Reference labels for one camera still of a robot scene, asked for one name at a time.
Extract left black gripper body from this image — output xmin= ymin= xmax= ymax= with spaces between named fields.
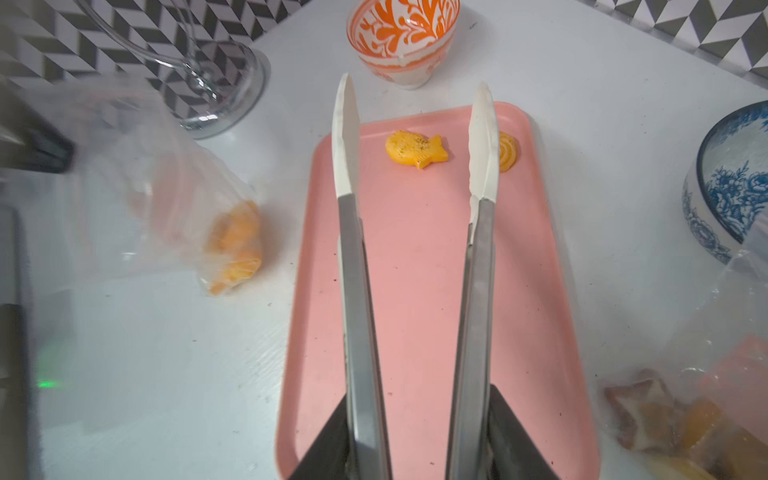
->
xmin=1 ymin=85 xmax=75 ymax=174

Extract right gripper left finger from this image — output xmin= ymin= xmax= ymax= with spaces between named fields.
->
xmin=288 ymin=397 xmax=350 ymax=480

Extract brown star cookie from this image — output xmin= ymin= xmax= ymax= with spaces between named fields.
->
xmin=603 ymin=377 xmax=677 ymax=452

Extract orange patterned small bowl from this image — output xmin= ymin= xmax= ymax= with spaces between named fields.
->
xmin=346 ymin=0 xmax=461 ymax=89

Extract wire spiral stand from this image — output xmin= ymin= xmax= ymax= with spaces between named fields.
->
xmin=76 ymin=0 xmax=269 ymax=140

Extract orange fish cookie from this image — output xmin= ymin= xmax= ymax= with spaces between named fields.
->
xmin=204 ymin=200 xmax=263 ymax=296
xmin=385 ymin=130 xmax=449 ymax=169

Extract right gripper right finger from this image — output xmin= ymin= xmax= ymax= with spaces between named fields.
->
xmin=487 ymin=385 xmax=559 ymax=480

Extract clear resealable bag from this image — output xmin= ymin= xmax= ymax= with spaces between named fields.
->
xmin=5 ymin=75 xmax=257 ymax=295
xmin=600 ymin=213 xmax=767 ymax=479

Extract pink plastic tray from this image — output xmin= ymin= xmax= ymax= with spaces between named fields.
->
xmin=276 ymin=102 xmax=600 ymax=479

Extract blue patterned small bowl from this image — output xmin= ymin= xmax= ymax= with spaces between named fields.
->
xmin=681 ymin=101 xmax=767 ymax=264

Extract metal tongs white tips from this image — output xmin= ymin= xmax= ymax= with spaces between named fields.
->
xmin=331 ymin=73 xmax=502 ymax=480

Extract round brown cookie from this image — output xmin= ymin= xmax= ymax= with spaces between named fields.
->
xmin=499 ymin=131 xmax=520 ymax=173

